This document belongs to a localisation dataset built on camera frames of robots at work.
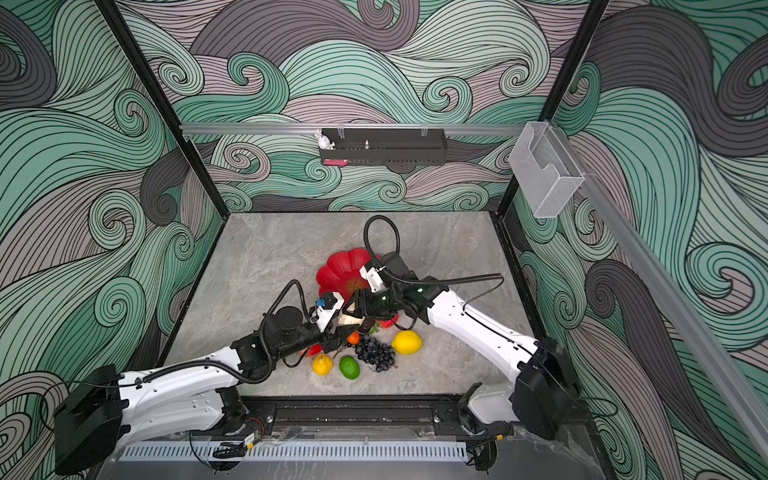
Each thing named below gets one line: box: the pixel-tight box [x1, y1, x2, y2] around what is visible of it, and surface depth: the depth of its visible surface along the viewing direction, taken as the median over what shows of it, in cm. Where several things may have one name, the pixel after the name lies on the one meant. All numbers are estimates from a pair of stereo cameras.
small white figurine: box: [315, 128, 335, 150], surface depth 87 cm
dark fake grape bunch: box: [355, 335, 395, 372], surface depth 83 cm
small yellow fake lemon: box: [312, 353, 333, 376], surface depth 80 cm
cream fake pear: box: [338, 314, 365, 325], surface depth 72 cm
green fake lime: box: [339, 355, 361, 380], surface depth 81 cm
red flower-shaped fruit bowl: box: [316, 248, 371, 301], surface depth 103 cm
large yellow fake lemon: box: [391, 330, 423, 355], surface depth 85 cm
